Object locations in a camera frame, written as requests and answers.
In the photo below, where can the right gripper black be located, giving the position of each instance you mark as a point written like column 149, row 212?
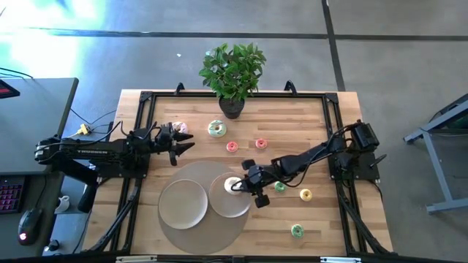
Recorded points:
column 257, row 177

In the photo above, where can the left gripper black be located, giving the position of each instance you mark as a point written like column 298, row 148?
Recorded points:
column 165, row 140

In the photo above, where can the large white frosted donut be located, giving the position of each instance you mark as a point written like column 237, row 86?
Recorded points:
column 229, row 188

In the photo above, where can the large pink frosted donut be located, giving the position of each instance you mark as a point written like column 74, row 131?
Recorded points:
column 181, row 126

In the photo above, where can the large mint green donut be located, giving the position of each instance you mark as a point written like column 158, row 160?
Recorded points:
column 212, row 129

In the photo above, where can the small green donut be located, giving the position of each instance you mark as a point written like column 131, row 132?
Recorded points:
column 294, row 231
column 282, row 189

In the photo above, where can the small pink donut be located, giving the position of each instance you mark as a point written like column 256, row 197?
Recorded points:
column 257, row 143
column 229, row 146

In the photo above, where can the small yellow donut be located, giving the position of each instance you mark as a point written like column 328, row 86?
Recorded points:
column 302, row 194

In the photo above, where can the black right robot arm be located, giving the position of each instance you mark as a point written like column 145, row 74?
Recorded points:
column 311, row 155

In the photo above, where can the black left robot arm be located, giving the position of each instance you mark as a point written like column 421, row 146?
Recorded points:
column 91, row 149

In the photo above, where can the small beige round plate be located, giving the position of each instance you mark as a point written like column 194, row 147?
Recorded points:
column 226, row 204

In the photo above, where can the round grey textured placemat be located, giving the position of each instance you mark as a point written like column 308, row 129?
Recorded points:
column 219, row 233

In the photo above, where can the large beige round plate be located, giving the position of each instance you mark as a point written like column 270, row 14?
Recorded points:
column 183, row 204

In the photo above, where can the green potted plant black pot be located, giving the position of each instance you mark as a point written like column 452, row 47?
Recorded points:
column 232, row 73

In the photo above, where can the black angled stand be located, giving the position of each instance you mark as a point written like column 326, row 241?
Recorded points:
column 87, row 199

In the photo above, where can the small white hook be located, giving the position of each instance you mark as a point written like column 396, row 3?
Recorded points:
column 63, row 204

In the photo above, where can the dark grey desk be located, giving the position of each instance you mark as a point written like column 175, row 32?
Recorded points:
column 40, row 190

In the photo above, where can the grey desk top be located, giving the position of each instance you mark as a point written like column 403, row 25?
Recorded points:
column 33, row 120

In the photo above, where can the small black knob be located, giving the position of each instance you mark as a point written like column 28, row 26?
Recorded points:
column 53, row 245

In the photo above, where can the black computer mouse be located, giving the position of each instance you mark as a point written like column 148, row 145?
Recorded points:
column 29, row 226

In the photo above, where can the backlit computer keyboard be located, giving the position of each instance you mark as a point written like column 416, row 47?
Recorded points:
column 11, row 193

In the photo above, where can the black device red display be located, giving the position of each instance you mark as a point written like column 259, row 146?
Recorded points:
column 7, row 89

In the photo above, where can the black frame clamp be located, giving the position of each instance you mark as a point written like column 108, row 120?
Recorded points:
column 179, row 88
column 290, row 87

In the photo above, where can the silver metal bracket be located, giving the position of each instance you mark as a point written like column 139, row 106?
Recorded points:
column 340, row 259
column 136, row 259

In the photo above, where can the grey metal table frame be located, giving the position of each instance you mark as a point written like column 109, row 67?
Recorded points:
column 435, row 164

